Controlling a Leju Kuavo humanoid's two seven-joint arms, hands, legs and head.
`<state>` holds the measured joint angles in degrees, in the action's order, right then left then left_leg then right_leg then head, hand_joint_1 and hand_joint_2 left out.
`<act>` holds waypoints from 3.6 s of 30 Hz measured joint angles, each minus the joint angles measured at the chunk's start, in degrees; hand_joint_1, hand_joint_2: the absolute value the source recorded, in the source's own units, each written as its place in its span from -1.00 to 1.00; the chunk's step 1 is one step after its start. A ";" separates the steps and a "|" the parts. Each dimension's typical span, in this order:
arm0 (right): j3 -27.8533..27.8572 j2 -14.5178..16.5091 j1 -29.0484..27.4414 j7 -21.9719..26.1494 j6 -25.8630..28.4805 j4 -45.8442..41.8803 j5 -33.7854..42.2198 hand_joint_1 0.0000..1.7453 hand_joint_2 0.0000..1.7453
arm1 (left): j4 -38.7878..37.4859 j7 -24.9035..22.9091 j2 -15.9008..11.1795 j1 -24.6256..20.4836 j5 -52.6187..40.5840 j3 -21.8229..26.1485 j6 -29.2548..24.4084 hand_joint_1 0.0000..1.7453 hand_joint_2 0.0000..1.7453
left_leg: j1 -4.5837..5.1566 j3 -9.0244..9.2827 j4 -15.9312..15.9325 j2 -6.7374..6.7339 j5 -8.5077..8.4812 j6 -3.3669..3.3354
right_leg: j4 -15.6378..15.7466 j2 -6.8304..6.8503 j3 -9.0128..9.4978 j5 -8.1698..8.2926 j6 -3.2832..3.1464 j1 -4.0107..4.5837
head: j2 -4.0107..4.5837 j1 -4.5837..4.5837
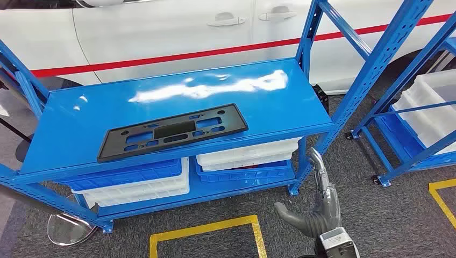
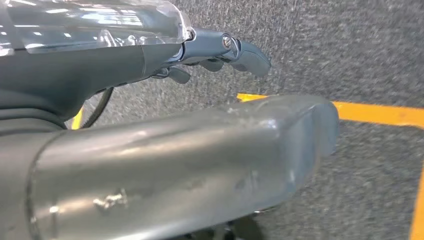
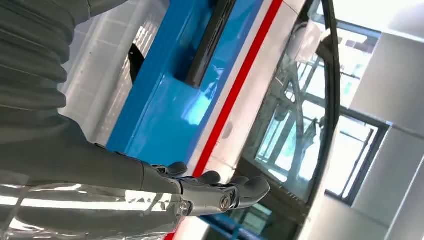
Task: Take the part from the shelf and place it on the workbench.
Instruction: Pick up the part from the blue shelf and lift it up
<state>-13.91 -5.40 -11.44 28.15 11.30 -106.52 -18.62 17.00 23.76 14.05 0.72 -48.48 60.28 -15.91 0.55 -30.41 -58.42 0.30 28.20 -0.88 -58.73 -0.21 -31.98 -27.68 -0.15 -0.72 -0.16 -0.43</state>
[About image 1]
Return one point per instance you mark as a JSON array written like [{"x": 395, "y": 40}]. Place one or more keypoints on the white plastic crate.
[
  {"x": 142, "y": 194},
  {"x": 434, "y": 124},
  {"x": 249, "y": 155}
]

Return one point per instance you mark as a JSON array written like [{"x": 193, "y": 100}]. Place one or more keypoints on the blue metal shelf rack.
[{"x": 89, "y": 124}]

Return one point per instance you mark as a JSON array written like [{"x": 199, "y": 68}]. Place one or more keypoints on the stanchion with chrome base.
[{"x": 71, "y": 231}]

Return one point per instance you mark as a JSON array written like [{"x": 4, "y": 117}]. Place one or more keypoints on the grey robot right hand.
[{"x": 329, "y": 206}]

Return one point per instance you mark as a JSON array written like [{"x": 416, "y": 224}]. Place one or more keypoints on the black plastic plate part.
[{"x": 114, "y": 149}]

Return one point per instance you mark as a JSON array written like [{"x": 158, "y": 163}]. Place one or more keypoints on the blue metal wheeled rack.
[{"x": 399, "y": 156}]

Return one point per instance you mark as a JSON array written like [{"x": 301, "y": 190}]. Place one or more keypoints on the yellow floor tape square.
[
  {"x": 443, "y": 185},
  {"x": 203, "y": 228}
]

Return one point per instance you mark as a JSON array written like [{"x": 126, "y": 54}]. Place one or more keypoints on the black round base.
[{"x": 320, "y": 98}]

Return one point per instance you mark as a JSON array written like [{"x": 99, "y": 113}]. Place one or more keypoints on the blue plastic crate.
[
  {"x": 242, "y": 176},
  {"x": 404, "y": 131},
  {"x": 124, "y": 178}
]

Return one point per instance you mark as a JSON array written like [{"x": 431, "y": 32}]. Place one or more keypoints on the white car red stripe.
[{"x": 160, "y": 35}]

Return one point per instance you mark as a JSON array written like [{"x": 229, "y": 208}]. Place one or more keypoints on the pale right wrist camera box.
[{"x": 338, "y": 244}]

